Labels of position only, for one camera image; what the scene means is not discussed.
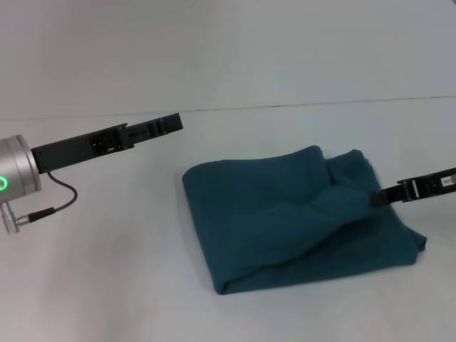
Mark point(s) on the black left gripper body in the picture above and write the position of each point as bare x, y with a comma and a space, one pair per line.
82, 146

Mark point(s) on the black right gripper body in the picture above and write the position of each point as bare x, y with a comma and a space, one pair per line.
431, 187

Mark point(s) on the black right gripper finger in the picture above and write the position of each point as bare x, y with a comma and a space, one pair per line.
386, 197

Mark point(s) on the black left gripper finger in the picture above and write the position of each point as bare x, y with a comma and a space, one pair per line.
156, 128

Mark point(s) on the teal t-shirt with FREE print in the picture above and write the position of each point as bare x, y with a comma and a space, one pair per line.
285, 213

